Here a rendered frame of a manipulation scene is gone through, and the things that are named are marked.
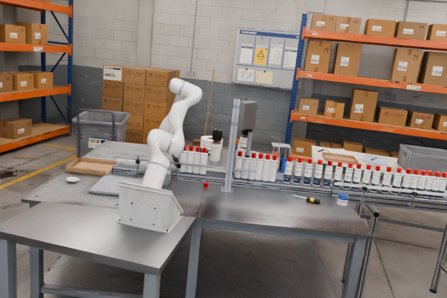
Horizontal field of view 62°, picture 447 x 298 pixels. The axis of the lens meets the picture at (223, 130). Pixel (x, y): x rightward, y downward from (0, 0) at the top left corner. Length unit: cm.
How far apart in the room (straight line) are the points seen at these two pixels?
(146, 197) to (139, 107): 428
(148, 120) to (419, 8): 489
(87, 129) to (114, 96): 156
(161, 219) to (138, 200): 16
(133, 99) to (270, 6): 299
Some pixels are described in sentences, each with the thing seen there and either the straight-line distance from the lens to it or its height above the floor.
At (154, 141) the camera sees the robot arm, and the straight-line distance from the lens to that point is 225.
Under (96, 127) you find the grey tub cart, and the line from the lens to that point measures 489.
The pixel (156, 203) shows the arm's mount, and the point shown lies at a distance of 203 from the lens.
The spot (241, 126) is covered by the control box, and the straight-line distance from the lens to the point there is 256.
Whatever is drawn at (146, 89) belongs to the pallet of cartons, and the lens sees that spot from 616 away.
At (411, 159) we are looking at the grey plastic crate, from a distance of 408.
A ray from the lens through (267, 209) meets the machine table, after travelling 249.
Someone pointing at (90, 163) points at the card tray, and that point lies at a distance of 314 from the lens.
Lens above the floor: 180
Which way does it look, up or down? 12 degrees down
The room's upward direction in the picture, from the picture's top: 6 degrees clockwise
